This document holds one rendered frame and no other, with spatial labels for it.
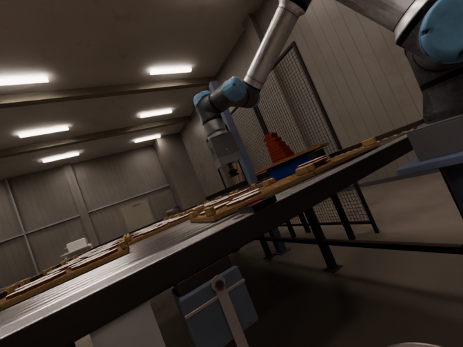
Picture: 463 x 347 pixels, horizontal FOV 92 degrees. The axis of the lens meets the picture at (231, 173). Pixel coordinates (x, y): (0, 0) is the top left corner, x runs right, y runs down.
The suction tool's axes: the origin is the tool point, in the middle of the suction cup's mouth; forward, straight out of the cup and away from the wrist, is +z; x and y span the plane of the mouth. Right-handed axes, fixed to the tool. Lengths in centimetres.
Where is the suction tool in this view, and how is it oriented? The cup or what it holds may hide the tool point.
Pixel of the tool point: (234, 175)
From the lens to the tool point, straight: 79.8
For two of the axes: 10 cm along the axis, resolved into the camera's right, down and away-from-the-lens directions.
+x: 2.8, -1.8, -9.4
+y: -8.8, 3.4, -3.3
